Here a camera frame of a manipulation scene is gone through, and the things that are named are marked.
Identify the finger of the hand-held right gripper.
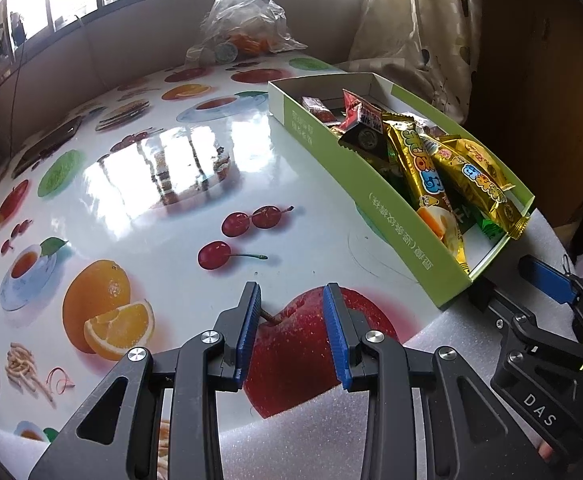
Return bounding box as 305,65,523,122
518,255,583,352
469,279,583,375

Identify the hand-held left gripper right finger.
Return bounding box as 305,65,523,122
322,283,555,480

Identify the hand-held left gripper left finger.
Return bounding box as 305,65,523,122
28,281,263,480

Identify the gold snack bar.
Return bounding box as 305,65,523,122
384,112,469,276
431,135,531,242

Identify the green cardboard box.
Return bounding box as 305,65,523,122
267,72,536,311

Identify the black triangular snack packet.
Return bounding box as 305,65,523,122
339,120,391,163

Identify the green snack packet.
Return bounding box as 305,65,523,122
474,210,507,241

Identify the white foam sheet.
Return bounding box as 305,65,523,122
216,207,577,480

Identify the brown wooden cabinet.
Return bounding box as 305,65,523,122
466,0,583,233

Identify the beige printed curtain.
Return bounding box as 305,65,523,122
346,0,483,126

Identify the black smartphone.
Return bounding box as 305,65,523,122
11,116,83,179

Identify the orange fruit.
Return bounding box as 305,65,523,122
230,33,268,57

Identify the clear plastic bag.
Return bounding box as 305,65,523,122
186,0,309,66

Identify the black cable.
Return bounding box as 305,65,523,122
6,15,29,158

